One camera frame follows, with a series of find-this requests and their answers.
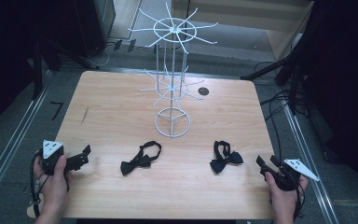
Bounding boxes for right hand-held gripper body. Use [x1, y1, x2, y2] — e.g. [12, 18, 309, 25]
[271, 158, 321, 192]

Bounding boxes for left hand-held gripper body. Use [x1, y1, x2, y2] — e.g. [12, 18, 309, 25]
[40, 139, 65, 176]

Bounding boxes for person's right hand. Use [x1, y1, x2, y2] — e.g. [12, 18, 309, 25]
[264, 171, 310, 216]

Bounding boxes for person's left hand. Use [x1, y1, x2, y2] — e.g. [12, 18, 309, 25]
[33, 150, 73, 209]

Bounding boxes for black bow tie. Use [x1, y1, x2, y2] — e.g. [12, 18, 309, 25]
[209, 140, 244, 175]
[119, 140, 163, 177]

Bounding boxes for dark cabinet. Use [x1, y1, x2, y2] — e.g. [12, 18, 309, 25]
[34, 0, 117, 59]

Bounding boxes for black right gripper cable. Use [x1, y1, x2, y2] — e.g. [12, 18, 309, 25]
[292, 174, 307, 222]

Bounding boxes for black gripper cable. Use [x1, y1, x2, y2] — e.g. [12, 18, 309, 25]
[29, 150, 50, 220]
[292, 174, 307, 222]

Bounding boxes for metal floor rail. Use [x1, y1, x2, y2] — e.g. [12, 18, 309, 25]
[282, 104, 339, 224]
[0, 70, 54, 209]

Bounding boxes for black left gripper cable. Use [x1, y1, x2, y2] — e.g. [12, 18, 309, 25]
[29, 150, 50, 220]

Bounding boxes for black floor cables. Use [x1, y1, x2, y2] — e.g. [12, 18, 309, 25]
[253, 61, 306, 157]

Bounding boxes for white floor cable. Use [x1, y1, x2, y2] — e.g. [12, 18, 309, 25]
[88, 42, 119, 70]

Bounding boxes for white wire display rack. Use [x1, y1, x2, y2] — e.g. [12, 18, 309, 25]
[127, 1, 220, 139]

